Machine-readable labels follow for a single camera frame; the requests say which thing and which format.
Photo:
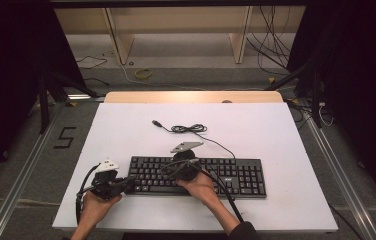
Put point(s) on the light wooden table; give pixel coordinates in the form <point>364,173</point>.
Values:
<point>192,96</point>

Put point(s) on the black curtain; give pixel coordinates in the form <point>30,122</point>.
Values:
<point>359,83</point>
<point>6,83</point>

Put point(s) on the yellow tape roll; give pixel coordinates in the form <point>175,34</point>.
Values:
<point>136,74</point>

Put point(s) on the person's left hand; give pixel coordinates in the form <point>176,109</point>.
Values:
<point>96,208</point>

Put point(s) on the beige wooden desk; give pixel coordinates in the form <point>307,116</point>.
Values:
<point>176,20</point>

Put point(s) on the black metal stand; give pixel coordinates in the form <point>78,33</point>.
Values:
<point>44,106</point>
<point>315,96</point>

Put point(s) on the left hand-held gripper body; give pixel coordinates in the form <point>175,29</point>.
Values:
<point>106,183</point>

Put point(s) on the black computer keyboard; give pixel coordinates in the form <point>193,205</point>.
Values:
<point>242,176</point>

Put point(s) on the person's right hand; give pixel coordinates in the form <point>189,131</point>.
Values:
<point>201,188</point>

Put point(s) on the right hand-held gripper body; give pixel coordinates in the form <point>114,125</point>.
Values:
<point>184,166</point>

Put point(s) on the aluminium floor rail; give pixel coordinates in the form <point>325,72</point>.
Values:
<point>19,180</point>
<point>342,180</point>

